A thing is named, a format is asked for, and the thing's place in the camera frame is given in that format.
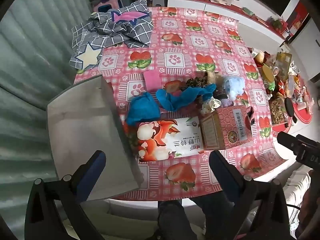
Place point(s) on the grey storage box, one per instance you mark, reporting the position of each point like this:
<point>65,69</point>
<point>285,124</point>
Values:
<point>82,130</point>

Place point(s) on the white and orange printed packet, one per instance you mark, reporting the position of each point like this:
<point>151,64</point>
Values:
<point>175,140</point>

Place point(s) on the person's right leg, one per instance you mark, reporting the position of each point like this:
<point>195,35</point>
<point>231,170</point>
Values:
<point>215,212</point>

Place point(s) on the person's leg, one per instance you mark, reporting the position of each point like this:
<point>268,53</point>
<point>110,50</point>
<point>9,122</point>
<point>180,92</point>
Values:
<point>215,212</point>
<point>172,220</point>

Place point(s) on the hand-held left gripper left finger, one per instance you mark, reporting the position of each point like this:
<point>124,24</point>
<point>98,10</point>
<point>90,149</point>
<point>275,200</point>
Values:
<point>96,170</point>

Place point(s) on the white polka dot scrunchie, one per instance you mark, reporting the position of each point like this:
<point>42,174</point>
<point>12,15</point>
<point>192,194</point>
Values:
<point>210,106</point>

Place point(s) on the dark knitted band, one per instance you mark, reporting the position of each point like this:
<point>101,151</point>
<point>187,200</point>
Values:
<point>220,93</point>

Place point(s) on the bag of peanuts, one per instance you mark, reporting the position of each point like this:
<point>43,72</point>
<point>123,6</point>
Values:
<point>278,111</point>

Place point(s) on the beige fluffy scrunchie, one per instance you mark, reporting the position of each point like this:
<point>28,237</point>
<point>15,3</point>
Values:
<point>212,77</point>

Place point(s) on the black round lid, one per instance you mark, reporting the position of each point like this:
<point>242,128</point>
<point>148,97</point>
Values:
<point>289,107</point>

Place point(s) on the blue cloth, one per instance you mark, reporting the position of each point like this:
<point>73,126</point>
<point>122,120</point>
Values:
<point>142,110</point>
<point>175,100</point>

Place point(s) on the leopard print scrunchie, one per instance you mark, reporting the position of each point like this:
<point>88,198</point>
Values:
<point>193,82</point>

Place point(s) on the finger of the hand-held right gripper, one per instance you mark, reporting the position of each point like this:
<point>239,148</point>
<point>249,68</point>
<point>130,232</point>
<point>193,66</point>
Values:
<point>287,140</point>

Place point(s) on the pink strawberry print tablecloth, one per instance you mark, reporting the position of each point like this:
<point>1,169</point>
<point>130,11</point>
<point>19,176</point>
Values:
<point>175,42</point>

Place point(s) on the heap of snack packets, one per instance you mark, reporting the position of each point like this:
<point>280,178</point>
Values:
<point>280,65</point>

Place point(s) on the pink patterned carton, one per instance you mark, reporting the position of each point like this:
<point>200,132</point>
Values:
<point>230,127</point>

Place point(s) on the grey checked cloth with star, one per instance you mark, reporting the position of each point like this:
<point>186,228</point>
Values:
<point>120,30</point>

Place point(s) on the light blue fluffy scrunchie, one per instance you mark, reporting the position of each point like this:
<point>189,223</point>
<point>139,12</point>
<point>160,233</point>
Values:
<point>232,86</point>

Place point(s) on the person's left leg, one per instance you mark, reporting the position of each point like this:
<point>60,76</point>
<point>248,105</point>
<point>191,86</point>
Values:
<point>172,220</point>

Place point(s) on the pink plastic stool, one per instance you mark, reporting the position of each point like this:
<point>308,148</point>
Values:
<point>107,3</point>

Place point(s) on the jar with yellow lid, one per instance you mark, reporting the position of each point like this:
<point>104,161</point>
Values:
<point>268,73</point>

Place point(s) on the purple knitted band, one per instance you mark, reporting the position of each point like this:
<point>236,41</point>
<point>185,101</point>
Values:
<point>226,102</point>

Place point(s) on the pink towel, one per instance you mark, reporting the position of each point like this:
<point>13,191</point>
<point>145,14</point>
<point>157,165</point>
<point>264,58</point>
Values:
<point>152,81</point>

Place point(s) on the white cloth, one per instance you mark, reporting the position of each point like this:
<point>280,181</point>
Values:
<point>297,185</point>

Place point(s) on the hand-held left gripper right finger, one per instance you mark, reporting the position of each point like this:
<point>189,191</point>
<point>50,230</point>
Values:
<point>221,172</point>

